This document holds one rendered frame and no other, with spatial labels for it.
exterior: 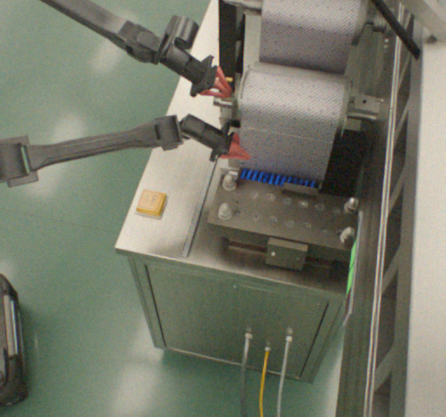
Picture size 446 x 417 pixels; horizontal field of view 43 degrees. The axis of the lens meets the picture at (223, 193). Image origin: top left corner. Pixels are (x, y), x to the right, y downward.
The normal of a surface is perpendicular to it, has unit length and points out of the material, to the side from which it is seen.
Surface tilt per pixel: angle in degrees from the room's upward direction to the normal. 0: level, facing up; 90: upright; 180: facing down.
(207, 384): 0
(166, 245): 0
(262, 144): 91
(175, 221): 0
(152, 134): 39
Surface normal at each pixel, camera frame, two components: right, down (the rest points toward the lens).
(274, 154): -0.22, 0.81
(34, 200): 0.00, -0.57
